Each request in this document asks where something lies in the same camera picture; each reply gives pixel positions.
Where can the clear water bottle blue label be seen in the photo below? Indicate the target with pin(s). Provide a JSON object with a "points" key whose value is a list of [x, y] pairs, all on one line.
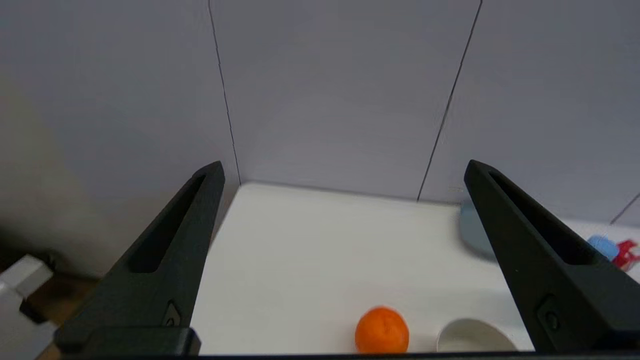
{"points": [[602, 247]]}

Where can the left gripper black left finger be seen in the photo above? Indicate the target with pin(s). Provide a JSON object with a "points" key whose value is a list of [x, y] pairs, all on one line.
{"points": [[150, 300]]}

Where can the red milk carton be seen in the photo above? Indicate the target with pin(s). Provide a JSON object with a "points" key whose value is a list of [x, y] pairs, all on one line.
{"points": [[626, 254]]}

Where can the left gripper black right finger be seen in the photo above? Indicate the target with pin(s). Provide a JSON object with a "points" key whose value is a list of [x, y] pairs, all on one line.
{"points": [[550, 280]]}

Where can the grey round bowl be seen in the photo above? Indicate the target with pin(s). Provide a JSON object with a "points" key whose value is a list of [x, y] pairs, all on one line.
{"points": [[472, 337]]}

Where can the blue-grey plate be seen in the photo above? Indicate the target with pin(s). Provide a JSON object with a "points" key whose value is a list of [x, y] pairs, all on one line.
{"points": [[475, 232]]}

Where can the orange fruit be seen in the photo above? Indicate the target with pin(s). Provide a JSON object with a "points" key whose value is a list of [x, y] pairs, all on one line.
{"points": [[382, 331]]}

